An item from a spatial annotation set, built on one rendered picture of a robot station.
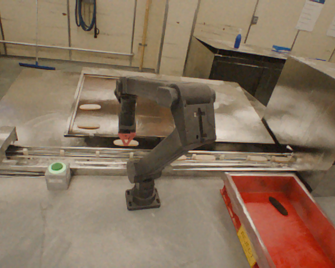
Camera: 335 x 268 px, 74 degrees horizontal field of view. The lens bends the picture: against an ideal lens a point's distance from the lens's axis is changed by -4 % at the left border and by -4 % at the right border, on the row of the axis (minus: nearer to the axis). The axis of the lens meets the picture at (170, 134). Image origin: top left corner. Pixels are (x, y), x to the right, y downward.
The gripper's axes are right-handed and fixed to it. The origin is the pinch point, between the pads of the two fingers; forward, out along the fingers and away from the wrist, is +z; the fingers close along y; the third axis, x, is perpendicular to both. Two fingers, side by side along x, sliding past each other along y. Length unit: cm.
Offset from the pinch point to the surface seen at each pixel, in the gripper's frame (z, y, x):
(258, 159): 7, 1, 64
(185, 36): 13, -340, 104
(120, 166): 6.9, 7.7, -1.9
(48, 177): 4.6, 16.4, -26.2
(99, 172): 9.2, 8.9, -9.7
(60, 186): 9.2, 16.4, -22.7
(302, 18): -51, -369, 343
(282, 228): 11, 36, 57
